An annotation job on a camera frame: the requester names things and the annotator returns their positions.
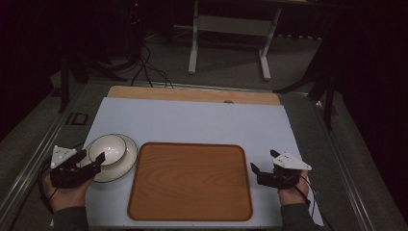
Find hand-held gripper cable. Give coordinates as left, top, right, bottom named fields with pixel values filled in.
left=288, top=174, right=325, bottom=222
left=38, top=156, right=56, bottom=216

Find metal floor rail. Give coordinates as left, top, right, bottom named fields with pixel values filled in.
left=0, top=95, right=85, bottom=225
left=312, top=99, right=373, bottom=231

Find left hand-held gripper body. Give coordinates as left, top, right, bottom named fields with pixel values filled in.
left=49, top=144, right=97, bottom=190

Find small black floor box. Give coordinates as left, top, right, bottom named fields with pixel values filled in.
left=64, top=112, right=89, bottom=127

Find left hand-held gripper cable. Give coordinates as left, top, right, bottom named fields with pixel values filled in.
left=38, top=156, right=56, bottom=216

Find brown wooden tray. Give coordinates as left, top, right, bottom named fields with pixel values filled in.
left=126, top=141, right=254, bottom=222

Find white plate with dark rim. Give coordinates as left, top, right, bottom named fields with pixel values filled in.
left=78, top=133, right=140, bottom=184

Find white metal stand frame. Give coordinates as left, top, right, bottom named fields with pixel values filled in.
left=188, top=0, right=284, bottom=82

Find black floor cables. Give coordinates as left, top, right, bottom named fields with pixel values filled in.
left=130, top=41, right=175, bottom=90

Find white table mat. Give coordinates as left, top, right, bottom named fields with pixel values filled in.
left=81, top=96, right=325, bottom=229

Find person's right hand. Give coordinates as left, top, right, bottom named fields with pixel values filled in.
left=277, top=170, right=311, bottom=207

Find person's left hand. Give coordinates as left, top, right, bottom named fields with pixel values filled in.
left=42, top=174, right=94, bottom=214

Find white bowl with dark rim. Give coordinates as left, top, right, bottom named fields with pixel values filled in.
left=87, top=134, right=128, bottom=167

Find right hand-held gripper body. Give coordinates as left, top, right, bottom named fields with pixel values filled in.
left=256, top=151, right=313, bottom=191

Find right hand-held gripper cable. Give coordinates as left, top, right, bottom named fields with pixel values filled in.
left=288, top=174, right=325, bottom=222

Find black stand legs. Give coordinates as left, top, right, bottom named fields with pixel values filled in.
left=57, top=47, right=129, bottom=114

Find black tripod stand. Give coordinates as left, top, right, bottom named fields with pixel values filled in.
left=272, top=28, right=343, bottom=131

